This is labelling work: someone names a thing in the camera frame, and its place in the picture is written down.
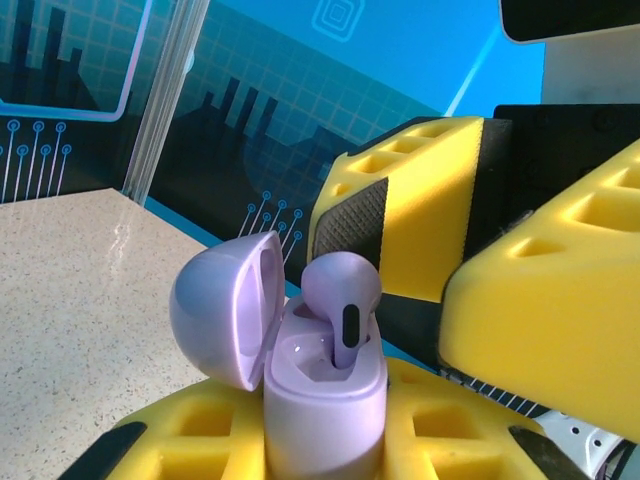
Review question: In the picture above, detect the aluminium frame post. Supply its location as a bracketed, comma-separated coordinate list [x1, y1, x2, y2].
[121, 0, 212, 202]

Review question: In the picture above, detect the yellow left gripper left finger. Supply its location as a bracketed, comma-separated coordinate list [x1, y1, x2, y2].
[62, 380, 269, 480]

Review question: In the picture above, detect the blue table edge strip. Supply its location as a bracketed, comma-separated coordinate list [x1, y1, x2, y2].
[143, 195, 236, 251]

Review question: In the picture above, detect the pale lilac earbud charging case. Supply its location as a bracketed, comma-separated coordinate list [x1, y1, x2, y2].
[168, 229, 390, 480]

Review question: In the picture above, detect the pale lilac wireless earbud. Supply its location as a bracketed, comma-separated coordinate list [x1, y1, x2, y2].
[300, 251, 384, 369]

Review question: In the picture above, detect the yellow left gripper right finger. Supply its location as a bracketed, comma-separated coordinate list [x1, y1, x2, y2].
[385, 355, 594, 480]

